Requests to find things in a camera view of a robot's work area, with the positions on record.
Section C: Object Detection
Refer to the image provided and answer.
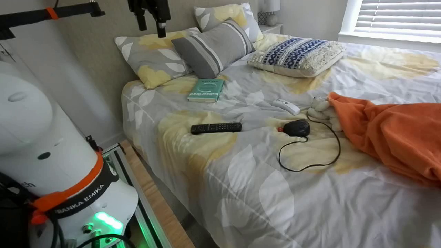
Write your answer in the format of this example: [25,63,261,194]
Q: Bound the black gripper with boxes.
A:
[127,0,171,37]

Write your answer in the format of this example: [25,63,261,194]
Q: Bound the teal hardcover book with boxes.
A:
[188,78,225,101]

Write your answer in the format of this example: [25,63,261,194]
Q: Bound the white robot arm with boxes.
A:
[0,57,139,248]

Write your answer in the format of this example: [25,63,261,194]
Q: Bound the grey yellow floral pillow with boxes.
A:
[115,27,199,88]

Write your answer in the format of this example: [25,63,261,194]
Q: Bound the rear floral pillow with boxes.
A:
[193,2,263,42]

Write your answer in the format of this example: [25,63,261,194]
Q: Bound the grey striped pillow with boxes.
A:
[172,19,254,78]

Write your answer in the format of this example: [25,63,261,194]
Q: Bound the black tv remote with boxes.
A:
[190,122,243,135]

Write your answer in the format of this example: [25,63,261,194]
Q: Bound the blue white patterned pillow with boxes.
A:
[248,37,345,78]

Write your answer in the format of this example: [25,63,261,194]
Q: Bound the grey yellow floral bedspread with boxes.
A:
[121,44,441,248]

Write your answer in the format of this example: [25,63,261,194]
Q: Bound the black computer mouse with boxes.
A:
[280,118,310,136]

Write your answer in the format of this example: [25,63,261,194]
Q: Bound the white window blinds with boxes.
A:
[354,0,441,37]

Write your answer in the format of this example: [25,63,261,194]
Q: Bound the orange blanket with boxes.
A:
[328,92,441,187]

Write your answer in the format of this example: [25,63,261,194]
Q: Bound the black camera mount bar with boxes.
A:
[0,1,104,39]

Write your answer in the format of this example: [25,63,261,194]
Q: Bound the black mouse cable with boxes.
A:
[276,108,343,173]

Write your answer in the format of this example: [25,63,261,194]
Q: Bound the wooden bed frame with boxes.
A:
[120,140,195,248]

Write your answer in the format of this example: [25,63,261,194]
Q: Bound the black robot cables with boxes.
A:
[0,170,138,248]

